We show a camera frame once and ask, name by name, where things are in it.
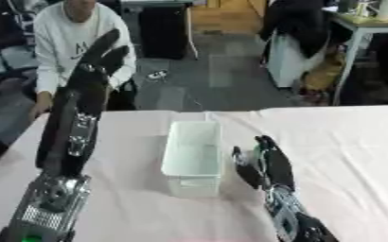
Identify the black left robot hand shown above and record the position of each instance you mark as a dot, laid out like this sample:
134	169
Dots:
84	104

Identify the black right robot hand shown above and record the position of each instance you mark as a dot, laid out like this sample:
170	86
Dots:
279	167

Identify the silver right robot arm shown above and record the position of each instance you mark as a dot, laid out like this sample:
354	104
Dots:
291	214

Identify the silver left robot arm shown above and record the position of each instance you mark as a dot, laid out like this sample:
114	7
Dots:
51	201

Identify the white plastic box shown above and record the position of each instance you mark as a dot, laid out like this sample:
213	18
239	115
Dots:
193	157

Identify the person's hand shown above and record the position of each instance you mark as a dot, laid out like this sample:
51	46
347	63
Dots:
39	105

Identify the white power strip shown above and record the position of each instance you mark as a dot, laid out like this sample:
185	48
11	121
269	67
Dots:
158	74

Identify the office chair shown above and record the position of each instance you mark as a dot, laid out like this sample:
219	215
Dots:
4	67

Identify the yellow bag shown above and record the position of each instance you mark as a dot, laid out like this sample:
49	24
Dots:
323	74

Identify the white cabinet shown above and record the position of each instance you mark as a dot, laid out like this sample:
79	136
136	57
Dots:
285	63

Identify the black cabinet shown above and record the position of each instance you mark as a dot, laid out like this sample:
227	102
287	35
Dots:
163	31

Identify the white table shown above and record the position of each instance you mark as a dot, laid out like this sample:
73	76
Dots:
363	26

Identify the white cylinder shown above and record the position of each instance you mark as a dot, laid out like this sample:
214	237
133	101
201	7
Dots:
386	9

